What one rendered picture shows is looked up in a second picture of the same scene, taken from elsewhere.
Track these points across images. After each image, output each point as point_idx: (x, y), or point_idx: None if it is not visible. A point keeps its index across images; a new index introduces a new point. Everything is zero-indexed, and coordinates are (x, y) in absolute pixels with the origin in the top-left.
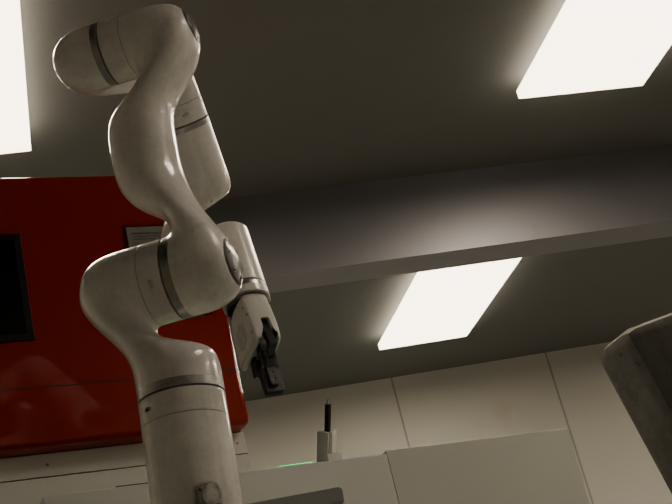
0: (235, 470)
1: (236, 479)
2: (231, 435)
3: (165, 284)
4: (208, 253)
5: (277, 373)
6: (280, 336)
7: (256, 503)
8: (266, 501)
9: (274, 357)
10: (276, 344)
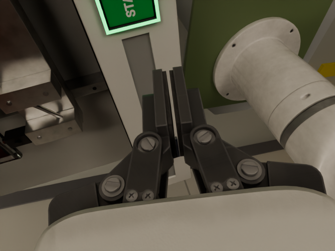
0: (297, 55)
1: (294, 52)
2: (314, 70)
3: None
4: None
5: (203, 111)
6: (329, 200)
7: (326, 30)
8: (329, 24)
9: (240, 153)
10: (308, 165)
